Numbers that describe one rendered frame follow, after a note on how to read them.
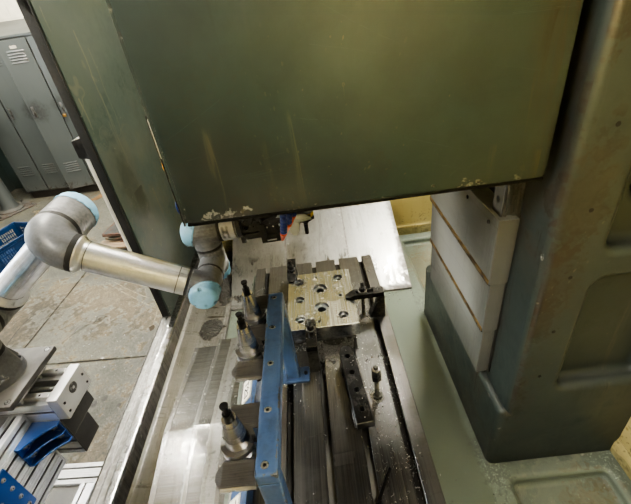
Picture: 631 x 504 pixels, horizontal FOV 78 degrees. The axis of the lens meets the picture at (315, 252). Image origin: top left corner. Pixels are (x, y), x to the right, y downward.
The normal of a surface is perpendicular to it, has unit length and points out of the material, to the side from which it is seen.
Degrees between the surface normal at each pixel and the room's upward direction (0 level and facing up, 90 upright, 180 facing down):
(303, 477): 0
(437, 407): 0
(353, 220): 24
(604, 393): 90
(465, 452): 0
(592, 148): 90
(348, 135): 90
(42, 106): 90
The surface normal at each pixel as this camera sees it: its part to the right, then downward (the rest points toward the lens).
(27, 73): 0.29, 0.51
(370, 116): 0.05, 0.55
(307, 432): -0.12, -0.82
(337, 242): -0.10, -0.52
